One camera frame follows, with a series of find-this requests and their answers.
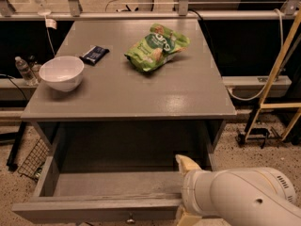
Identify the dark-capped bottle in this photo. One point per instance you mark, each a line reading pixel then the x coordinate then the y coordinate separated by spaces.
pixel 35 66

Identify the dark blue snack packet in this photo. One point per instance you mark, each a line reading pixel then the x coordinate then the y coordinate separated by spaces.
pixel 95 54

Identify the white bowl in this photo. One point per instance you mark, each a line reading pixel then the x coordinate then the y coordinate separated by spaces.
pixel 63 73

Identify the clear plastic water bottle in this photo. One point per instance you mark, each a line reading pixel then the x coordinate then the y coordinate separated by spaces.
pixel 25 71

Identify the black wire basket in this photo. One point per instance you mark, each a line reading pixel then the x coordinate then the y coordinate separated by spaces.
pixel 35 159

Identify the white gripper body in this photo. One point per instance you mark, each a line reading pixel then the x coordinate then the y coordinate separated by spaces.
pixel 190 188

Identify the grey top drawer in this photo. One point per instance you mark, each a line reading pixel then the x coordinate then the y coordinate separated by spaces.
pixel 109 189

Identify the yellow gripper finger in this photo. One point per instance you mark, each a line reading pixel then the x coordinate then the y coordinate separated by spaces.
pixel 186 164
pixel 184 217

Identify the green chip bag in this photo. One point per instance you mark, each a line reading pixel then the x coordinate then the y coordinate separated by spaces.
pixel 157 48

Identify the green can in basket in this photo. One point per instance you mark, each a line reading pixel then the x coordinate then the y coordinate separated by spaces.
pixel 37 173

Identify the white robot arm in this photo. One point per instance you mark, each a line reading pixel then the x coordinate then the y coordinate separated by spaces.
pixel 242 197

